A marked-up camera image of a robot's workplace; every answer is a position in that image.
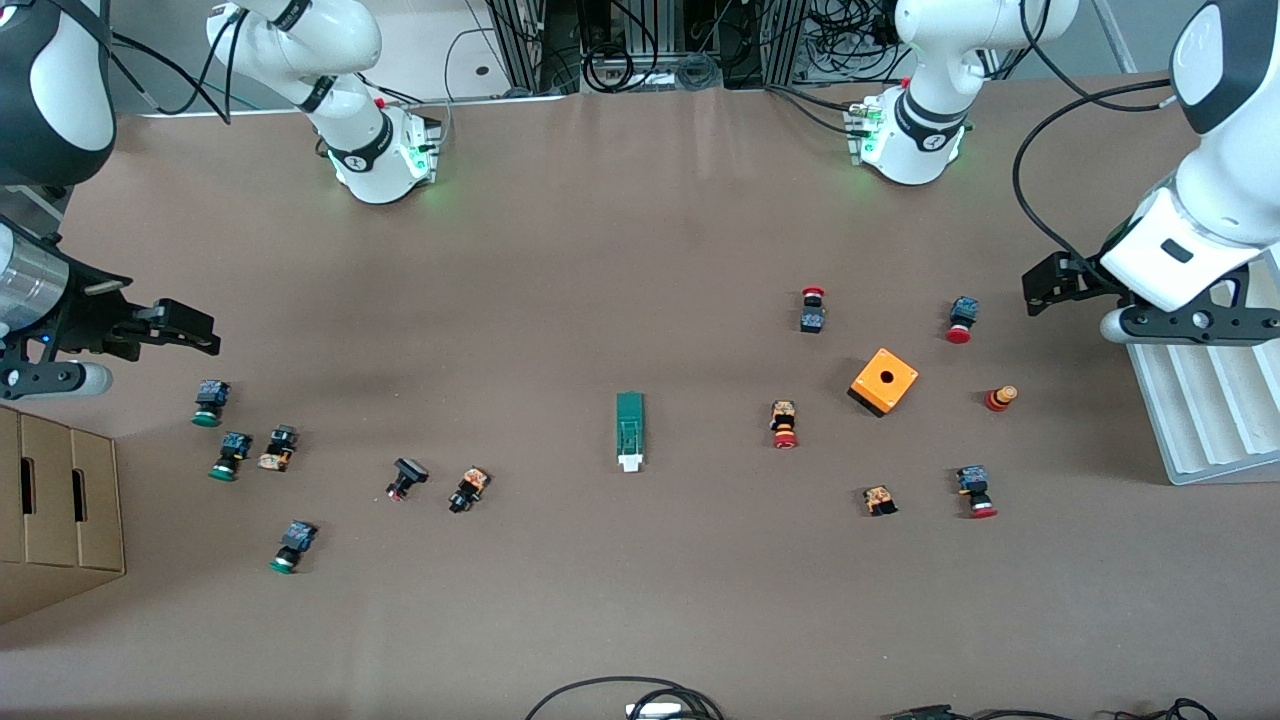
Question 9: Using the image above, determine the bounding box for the tangle of black cables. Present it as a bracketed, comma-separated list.
[800, 0, 906, 83]

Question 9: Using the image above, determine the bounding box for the brown cardboard box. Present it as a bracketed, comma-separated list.
[0, 404, 127, 627]

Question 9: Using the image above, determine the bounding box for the thin black cable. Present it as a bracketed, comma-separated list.
[950, 698, 1219, 720]

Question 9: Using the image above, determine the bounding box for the green button with blue block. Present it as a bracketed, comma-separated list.
[208, 431, 253, 482]
[192, 379, 232, 429]
[268, 520, 319, 575]

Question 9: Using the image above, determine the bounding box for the grey ribbed tray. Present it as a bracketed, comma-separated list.
[1127, 248, 1280, 487]

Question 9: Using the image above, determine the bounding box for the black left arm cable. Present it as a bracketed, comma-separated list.
[1012, 78, 1176, 286]

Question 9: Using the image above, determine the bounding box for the orange button enclosure box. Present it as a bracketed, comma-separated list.
[847, 347, 920, 419]

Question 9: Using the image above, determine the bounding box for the black equipment rack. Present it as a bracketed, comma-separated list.
[487, 0, 816, 96]

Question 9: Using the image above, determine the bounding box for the black square-head button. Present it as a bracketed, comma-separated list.
[386, 457, 430, 502]

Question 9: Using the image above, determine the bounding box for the black looped cable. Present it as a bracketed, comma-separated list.
[524, 676, 727, 720]

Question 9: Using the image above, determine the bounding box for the black button with orange block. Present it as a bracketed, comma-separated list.
[257, 425, 299, 473]
[448, 466, 491, 515]

